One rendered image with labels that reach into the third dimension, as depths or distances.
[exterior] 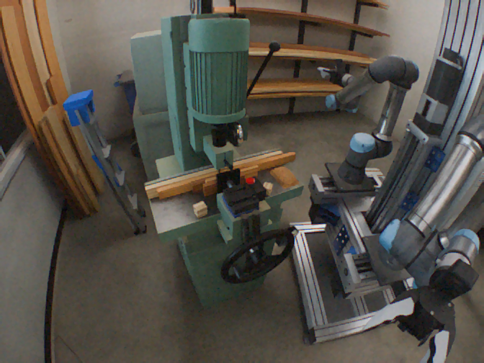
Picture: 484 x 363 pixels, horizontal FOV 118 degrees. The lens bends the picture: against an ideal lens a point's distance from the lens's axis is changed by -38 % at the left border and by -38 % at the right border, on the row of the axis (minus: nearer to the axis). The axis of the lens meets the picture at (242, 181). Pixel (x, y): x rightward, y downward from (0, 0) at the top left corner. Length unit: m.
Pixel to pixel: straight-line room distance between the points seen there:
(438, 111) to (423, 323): 0.70
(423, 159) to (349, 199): 0.50
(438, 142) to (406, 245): 0.50
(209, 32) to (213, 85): 0.15
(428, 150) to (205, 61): 0.81
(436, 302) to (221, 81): 0.68
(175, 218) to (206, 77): 0.48
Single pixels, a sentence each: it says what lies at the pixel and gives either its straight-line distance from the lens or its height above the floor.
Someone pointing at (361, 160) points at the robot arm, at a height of 0.95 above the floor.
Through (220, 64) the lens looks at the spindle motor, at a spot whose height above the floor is 1.38.
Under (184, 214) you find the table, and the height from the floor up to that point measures 0.90.
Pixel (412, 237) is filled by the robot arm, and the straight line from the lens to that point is 0.59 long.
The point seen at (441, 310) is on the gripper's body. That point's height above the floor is 1.25.
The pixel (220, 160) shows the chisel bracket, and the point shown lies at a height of 1.04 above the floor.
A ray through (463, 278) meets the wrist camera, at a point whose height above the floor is 1.32.
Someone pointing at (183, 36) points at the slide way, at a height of 1.44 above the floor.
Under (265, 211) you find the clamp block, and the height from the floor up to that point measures 0.95.
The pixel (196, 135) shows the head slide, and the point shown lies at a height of 1.08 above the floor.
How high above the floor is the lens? 1.52
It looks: 41 degrees down
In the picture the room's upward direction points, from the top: 3 degrees clockwise
